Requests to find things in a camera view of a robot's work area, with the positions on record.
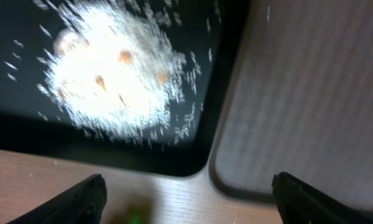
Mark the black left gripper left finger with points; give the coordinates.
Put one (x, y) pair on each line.
(82, 203)

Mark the dark brown serving tray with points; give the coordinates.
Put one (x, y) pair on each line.
(300, 101)

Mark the black plastic waste tray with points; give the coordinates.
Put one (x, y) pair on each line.
(31, 123)

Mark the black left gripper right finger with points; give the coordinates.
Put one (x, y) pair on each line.
(300, 203)

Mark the pile of rice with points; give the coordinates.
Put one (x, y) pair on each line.
(137, 21)

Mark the nut shell scraps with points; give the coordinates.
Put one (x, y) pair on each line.
(106, 68)

